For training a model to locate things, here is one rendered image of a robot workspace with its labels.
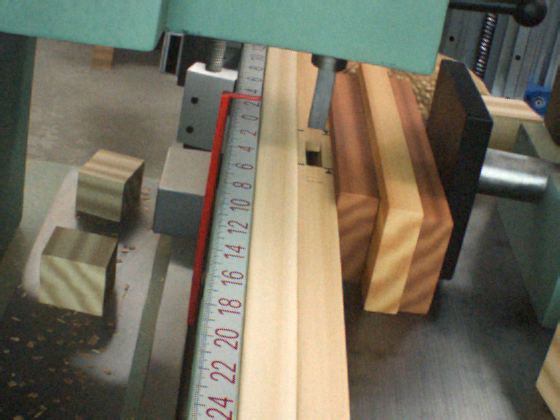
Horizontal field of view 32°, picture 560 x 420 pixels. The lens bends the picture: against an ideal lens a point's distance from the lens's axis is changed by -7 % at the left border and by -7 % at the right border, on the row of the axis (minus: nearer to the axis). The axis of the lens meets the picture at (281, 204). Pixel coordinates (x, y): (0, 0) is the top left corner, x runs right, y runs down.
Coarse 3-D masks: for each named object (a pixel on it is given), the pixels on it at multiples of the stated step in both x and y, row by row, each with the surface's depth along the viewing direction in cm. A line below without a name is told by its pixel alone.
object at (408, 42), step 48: (192, 0) 48; (240, 0) 48; (288, 0) 48; (336, 0) 48; (384, 0) 48; (432, 0) 48; (288, 48) 49; (336, 48) 49; (384, 48) 49; (432, 48) 49
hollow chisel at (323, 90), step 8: (320, 72) 53; (328, 72) 53; (320, 80) 53; (328, 80) 53; (320, 88) 53; (328, 88) 53; (312, 96) 54; (320, 96) 53; (328, 96) 53; (312, 104) 54; (320, 104) 53; (328, 104) 53; (312, 112) 54; (320, 112) 54; (312, 120) 54; (320, 120) 54; (320, 128) 54
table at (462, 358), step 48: (480, 240) 57; (480, 288) 52; (384, 336) 46; (432, 336) 47; (480, 336) 47; (528, 336) 48; (384, 384) 43; (432, 384) 43; (480, 384) 44; (528, 384) 44
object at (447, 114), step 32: (448, 64) 54; (448, 96) 52; (480, 96) 50; (448, 128) 51; (480, 128) 47; (448, 160) 50; (480, 160) 48; (512, 160) 52; (544, 160) 53; (448, 192) 49; (480, 192) 53; (512, 192) 52; (544, 192) 52; (448, 256) 50
